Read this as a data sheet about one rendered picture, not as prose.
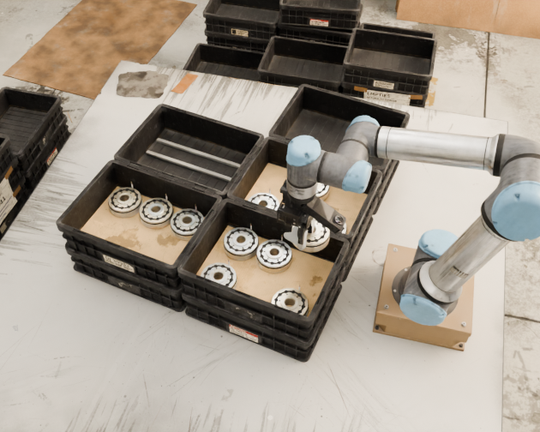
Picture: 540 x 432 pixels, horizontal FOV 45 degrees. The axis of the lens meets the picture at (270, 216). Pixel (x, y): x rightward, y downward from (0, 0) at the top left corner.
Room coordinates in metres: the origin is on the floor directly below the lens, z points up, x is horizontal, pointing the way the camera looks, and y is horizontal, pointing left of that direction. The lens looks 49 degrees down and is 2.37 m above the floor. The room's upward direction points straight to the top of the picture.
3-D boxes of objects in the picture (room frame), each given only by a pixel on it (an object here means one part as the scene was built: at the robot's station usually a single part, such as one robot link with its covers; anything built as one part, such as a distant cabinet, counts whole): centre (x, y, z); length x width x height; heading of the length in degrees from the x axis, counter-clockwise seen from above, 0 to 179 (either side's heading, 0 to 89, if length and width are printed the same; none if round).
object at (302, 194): (1.09, -0.08, 1.22); 0.08 x 0.08 x 0.05
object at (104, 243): (1.27, 0.38, 0.92); 0.40 x 0.30 x 0.02; 66
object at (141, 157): (1.54, 0.26, 0.87); 0.40 x 0.30 x 0.11; 66
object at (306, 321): (1.10, 0.01, 0.92); 0.40 x 0.30 x 0.02; 66
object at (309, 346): (1.10, 0.01, 0.76); 0.40 x 0.30 x 0.12; 66
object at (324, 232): (1.13, -0.11, 1.01); 0.10 x 0.10 x 0.01
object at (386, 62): (2.54, -0.55, 0.37); 0.40 x 0.30 x 0.45; 76
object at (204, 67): (2.73, 0.22, 0.26); 0.40 x 0.30 x 0.23; 76
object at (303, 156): (1.09, -0.08, 1.30); 0.09 x 0.08 x 0.11; 69
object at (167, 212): (1.33, 0.35, 0.86); 0.10 x 0.10 x 0.01
